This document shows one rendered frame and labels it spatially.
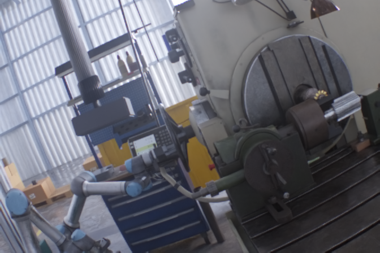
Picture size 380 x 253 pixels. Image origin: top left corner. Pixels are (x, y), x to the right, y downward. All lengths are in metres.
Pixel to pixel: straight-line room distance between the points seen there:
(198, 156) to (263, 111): 2.99
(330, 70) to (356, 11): 0.41
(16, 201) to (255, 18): 1.44
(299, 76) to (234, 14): 0.41
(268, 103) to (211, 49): 0.35
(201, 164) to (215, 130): 2.99
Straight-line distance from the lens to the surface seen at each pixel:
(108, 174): 3.76
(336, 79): 1.99
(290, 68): 1.89
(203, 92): 1.86
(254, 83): 1.85
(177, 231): 3.82
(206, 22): 1.93
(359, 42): 2.18
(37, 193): 9.21
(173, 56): 2.17
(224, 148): 1.56
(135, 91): 4.05
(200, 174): 4.85
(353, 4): 2.20
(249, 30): 1.97
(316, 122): 1.61
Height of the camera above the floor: 1.61
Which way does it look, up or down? 6 degrees down
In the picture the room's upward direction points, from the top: 23 degrees counter-clockwise
